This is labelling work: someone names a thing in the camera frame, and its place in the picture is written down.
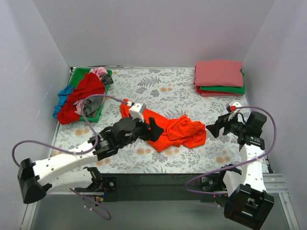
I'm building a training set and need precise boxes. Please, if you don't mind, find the orange t shirt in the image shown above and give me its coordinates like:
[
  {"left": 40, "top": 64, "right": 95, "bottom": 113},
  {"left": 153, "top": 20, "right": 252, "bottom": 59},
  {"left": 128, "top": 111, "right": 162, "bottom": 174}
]
[{"left": 119, "top": 98, "right": 207, "bottom": 153}]

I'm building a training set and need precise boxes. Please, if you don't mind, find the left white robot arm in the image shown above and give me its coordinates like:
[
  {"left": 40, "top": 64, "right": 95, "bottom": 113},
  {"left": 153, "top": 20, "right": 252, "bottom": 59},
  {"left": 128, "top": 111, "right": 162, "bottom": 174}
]
[{"left": 17, "top": 117, "right": 164, "bottom": 204}]

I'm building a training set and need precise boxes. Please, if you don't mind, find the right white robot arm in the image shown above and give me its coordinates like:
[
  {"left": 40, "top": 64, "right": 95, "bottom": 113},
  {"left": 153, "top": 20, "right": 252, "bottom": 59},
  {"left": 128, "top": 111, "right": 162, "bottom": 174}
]
[{"left": 201, "top": 112, "right": 274, "bottom": 230}]

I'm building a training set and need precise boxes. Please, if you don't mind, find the folded light pink t shirt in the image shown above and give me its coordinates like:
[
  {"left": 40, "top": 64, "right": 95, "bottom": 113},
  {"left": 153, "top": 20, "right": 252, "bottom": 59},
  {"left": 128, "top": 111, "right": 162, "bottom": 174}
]
[{"left": 201, "top": 92, "right": 243, "bottom": 97}]

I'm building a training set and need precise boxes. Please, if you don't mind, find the floral table cloth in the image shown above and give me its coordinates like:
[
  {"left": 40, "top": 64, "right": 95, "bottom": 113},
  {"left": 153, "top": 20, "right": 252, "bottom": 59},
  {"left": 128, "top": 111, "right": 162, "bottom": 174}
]
[{"left": 49, "top": 67, "right": 273, "bottom": 175}]

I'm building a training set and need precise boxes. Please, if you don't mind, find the grey crumpled t shirt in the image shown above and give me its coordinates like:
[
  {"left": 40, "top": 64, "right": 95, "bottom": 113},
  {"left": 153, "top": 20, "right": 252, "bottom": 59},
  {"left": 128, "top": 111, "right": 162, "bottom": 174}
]
[{"left": 83, "top": 96, "right": 104, "bottom": 118}]

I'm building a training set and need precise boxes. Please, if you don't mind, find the red crumpled t shirt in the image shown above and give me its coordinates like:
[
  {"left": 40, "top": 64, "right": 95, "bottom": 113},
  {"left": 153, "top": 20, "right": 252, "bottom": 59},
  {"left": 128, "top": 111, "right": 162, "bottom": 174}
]
[{"left": 57, "top": 73, "right": 106, "bottom": 125}]

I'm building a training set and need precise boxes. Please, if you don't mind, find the pink crumpled t shirt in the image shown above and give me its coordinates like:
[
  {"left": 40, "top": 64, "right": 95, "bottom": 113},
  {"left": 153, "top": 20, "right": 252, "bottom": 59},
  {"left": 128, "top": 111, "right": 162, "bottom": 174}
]
[{"left": 89, "top": 67, "right": 108, "bottom": 78}]

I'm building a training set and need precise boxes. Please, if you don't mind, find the blue crumpled t shirt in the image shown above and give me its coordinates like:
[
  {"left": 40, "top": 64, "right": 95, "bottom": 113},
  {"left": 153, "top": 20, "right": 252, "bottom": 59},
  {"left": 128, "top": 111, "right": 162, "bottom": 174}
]
[{"left": 52, "top": 85, "right": 75, "bottom": 119}]

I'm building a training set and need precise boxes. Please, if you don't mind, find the green plastic bin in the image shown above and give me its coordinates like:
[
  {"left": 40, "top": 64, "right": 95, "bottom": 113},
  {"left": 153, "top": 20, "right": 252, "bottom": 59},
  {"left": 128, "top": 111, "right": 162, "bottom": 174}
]
[{"left": 69, "top": 68, "right": 113, "bottom": 123}]

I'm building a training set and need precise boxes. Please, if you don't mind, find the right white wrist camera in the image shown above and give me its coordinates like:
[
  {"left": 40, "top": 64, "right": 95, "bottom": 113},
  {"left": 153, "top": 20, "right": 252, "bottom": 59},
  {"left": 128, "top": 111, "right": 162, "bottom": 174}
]
[{"left": 226, "top": 102, "right": 241, "bottom": 121}]

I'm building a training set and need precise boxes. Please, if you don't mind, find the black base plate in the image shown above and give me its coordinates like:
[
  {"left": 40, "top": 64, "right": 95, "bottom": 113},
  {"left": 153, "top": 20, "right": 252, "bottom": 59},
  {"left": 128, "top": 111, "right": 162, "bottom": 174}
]
[{"left": 102, "top": 173, "right": 215, "bottom": 202}]

